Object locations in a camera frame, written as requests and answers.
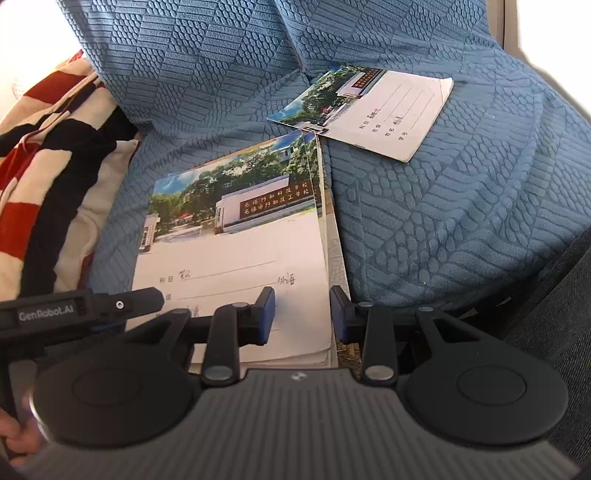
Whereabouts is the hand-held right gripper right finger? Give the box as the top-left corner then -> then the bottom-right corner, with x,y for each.
329,285 -> 492,388

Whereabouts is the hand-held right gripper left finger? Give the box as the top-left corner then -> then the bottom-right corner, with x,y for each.
117,286 -> 277,388

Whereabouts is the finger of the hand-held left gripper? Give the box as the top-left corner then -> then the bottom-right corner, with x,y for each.
89,287 -> 165,322

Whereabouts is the brown painting cover book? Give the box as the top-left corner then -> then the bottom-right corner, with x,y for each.
325,185 -> 352,371

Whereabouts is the person's left hand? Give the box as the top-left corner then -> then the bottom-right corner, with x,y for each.
0,407 -> 44,467

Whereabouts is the red black cream striped blanket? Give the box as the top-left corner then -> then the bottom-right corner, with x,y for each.
0,50 -> 142,297

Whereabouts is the blue textured folding sofa chair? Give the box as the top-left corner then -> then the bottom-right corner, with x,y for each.
272,0 -> 591,320

